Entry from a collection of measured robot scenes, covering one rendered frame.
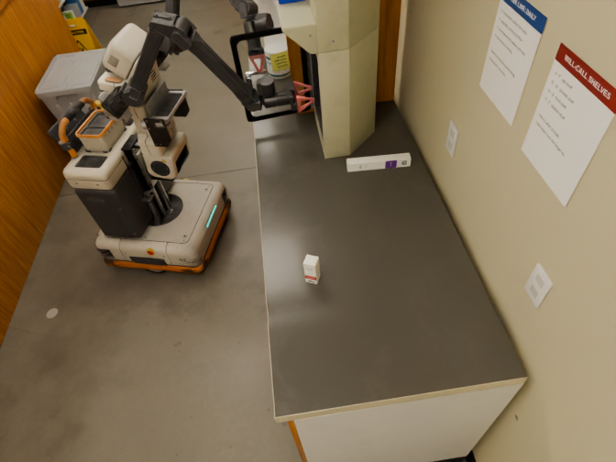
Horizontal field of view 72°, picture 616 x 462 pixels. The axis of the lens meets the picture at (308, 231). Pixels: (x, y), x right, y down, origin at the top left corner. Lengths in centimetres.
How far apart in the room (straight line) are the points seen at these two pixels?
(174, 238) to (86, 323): 72
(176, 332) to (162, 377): 26
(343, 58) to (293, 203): 56
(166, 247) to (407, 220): 150
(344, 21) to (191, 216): 158
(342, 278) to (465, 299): 39
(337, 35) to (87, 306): 214
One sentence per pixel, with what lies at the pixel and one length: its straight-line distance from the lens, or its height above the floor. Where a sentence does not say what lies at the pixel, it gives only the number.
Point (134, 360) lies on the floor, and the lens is 259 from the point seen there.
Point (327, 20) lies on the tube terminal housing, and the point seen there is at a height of 152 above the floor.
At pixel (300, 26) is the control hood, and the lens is 156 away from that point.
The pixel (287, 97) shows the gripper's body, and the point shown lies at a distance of 181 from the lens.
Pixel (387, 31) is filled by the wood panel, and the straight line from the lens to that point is 204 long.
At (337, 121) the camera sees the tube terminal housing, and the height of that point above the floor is 112.
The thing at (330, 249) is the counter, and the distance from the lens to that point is 150.
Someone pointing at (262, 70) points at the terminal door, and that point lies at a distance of 193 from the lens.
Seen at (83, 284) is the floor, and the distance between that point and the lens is 305.
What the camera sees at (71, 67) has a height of 65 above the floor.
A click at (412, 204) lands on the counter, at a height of 94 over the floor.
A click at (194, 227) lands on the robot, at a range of 262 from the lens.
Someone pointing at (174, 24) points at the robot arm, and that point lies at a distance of 171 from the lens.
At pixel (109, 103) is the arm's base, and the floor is 120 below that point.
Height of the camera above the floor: 212
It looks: 49 degrees down
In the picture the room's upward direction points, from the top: 7 degrees counter-clockwise
